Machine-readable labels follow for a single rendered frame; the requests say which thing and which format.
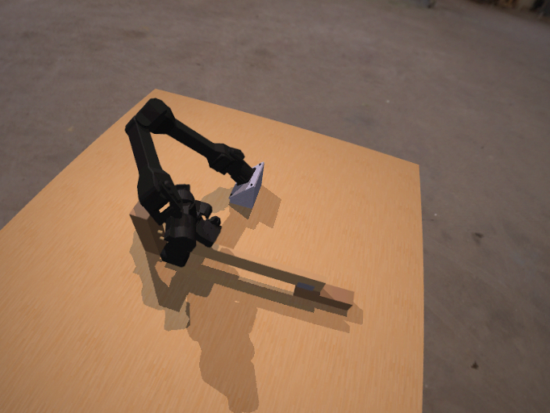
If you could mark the long wooden rail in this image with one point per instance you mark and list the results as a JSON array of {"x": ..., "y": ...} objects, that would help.
[{"x": 259, "y": 265}]

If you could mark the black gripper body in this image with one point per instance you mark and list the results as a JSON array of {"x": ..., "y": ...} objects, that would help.
[{"x": 180, "y": 258}]

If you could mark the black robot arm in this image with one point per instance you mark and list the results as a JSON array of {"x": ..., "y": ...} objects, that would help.
[{"x": 155, "y": 186}]

